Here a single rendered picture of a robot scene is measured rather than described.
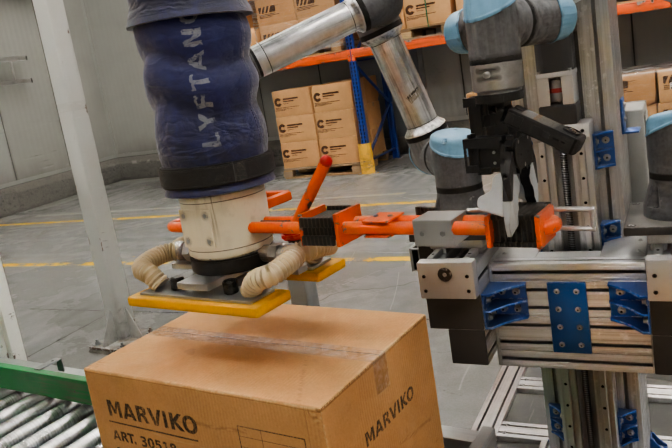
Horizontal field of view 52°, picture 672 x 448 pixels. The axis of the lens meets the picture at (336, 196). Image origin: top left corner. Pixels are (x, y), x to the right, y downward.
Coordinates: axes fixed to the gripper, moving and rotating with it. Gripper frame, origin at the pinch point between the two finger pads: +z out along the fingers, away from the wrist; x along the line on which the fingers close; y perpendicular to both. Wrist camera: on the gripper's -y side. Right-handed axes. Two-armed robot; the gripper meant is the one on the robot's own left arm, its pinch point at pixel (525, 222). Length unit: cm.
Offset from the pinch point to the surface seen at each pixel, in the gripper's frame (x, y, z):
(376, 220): 3.7, 24.2, -1.2
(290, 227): 4.3, 42.4, 0.0
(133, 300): 17, 75, 12
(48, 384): -15, 172, 60
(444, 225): 3.7, 11.7, -0.5
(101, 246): -145, 314, 57
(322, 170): 2.0, 34.9, -9.8
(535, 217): 4.6, -3.2, -2.0
